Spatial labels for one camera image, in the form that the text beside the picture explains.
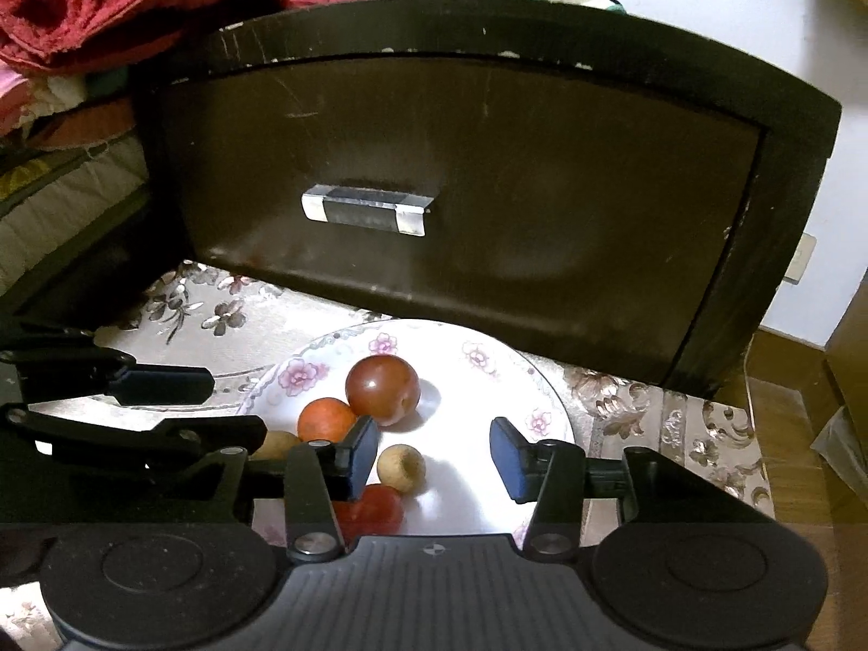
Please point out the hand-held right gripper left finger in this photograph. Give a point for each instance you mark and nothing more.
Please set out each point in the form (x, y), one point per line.
(363, 451)

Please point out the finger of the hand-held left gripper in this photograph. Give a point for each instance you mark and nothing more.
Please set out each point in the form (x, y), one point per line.
(217, 430)
(169, 385)

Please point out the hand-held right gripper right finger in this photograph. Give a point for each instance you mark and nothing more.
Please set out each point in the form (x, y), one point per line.
(507, 458)

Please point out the tan longan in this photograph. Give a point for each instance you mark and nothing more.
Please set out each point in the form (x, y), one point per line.
(400, 466)
(274, 444)

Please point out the small orange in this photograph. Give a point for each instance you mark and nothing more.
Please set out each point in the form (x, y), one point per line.
(325, 419)

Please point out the large dark red tomato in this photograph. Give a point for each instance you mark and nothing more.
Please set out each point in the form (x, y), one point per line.
(383, 390)

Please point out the white floral plate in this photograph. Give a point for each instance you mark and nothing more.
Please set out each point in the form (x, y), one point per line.
(454, 393)

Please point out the floral tablecloth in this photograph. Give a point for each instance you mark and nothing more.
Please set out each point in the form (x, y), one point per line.
(678, 434)

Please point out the stacked bedding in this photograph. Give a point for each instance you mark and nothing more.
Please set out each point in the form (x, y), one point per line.
(61, 196)

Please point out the dark wooden nightstand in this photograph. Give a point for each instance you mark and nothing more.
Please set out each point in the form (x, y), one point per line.
(542, 163)

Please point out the pink printed cloth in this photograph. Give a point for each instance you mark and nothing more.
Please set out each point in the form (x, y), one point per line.
(13, 91)

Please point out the clear plastic bag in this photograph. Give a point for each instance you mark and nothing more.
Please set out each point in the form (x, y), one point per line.
(844, 441)

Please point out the red towel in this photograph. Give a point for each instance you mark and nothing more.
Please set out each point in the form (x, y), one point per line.
(115, 7)

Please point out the beige wall socket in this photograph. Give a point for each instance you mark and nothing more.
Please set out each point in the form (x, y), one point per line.
(801, 258)

